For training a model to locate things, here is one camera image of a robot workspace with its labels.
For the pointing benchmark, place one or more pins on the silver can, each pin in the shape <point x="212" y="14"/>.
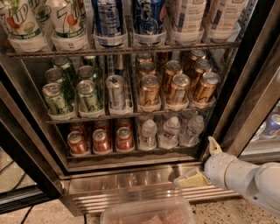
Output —
<point x="116" y="95"/>

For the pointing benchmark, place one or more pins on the blue bottle right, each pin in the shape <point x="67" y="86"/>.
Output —
<point x="148" y="18"/>

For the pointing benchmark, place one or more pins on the white bottle left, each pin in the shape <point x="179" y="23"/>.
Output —
<point x="187" y="19"/>

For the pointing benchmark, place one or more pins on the red can front right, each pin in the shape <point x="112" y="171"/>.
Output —
<point x="124" y="139"/>

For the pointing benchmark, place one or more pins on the blue bottle left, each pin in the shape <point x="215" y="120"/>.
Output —
<point x="108" y="17"/>

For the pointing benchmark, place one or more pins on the red can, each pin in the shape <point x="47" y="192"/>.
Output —
<point x="124" y="139"/>
<point x="77" y="144"/>
<point x="101" y="142"/>

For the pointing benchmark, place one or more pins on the green can middle right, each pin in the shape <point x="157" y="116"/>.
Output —
<point x="88" y="73"/>

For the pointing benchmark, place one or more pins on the white bottle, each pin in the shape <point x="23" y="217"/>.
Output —
<point x="187" y="19"/>
<point x="221" y="19"/>

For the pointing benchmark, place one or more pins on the green can middle left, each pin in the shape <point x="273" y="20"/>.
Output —
<point x="57" y="75"/>

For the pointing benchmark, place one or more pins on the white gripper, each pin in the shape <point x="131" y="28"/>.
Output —
<point x="216" y="170"/>

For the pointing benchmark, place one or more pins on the gold can second row middle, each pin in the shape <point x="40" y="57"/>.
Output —
<point x="171" y="68"/>

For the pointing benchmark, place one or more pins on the gold can front middle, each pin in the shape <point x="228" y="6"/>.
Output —
<point x="178" y="89"/>

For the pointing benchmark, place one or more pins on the gold can second row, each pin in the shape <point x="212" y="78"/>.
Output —
<point x="171" y="68"/>
<point x="146" y="68"/>
<point x="201" y="66"/>

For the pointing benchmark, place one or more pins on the stainless steel fridge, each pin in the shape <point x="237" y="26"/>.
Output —
<point x="89" y="184"/>

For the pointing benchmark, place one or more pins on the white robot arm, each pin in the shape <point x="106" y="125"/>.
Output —
<point x="258" y="184"/>

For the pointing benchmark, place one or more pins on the white bottle right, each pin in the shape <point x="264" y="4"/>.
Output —
<point x="221" y="19"/>

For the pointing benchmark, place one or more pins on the gold can front right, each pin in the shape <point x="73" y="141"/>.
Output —
<point x="206" y="87"/>

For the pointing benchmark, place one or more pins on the blue bottle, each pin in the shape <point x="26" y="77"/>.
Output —
<point x="108" y="17"/>
<point x="148" y="18"/>

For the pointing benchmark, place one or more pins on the gold can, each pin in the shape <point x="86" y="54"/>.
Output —
<point x="178" y="89"/>
<point x="206" y="87"/>
<point x="149" y="91"/>

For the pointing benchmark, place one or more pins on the red can front left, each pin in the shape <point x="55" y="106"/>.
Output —
<point x="77" y="144"/>

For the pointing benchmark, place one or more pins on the green can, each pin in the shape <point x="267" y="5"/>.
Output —
<point x="55" y="99"/>
<point x="57" y="75"/>
<point x="89" y="97"/>
<point x="88" y="73"/>

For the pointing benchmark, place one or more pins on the clear plastic container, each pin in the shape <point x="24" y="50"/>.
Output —
<point x="173" y="210"/>

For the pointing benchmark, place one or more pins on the fridge glass door right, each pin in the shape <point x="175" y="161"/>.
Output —
<point x="251" y="89"/>

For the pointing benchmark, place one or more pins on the green can front left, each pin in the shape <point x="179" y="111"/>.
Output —
<point x="55" y="99"/>

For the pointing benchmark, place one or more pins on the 7up bottle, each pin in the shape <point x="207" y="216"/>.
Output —
<point x="20" y="20"/>
<point x="67" y="21"/>

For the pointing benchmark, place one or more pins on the red can front middle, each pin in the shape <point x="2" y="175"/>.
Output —
<point x="101" y="142"/>

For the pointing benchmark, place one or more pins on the gold can second row right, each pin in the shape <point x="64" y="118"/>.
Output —
<point x="201" y="66"/>

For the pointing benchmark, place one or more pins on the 7up bottle right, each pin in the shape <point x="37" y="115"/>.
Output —
<point x="67" y="21"/>

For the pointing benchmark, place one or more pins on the gold can second row left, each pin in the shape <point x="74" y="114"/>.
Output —
<point x="146" y="68"/>

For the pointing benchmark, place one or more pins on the green can front right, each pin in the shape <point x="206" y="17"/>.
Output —
<point x="89" y="97"/>

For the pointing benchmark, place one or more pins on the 7up bottle left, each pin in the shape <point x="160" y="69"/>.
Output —
<point x="20" y="20"/>

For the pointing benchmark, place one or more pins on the clear water bottle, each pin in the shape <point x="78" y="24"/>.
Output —
<point x="148" y="136"/>
<point x="168" y="139"/>
<point x="191" y="133"/>

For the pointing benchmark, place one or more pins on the gold can front left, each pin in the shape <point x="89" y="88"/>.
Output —
<point x="149" y="91"/>

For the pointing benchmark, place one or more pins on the blue can behind door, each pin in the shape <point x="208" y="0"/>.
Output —
<point x="272" y="127"/>

